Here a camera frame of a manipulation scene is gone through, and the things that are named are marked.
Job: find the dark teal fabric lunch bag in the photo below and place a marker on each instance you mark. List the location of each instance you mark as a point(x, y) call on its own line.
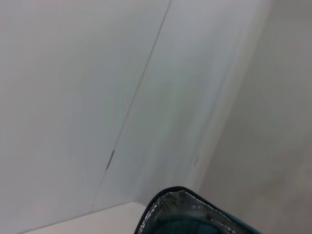
point(185, 221)

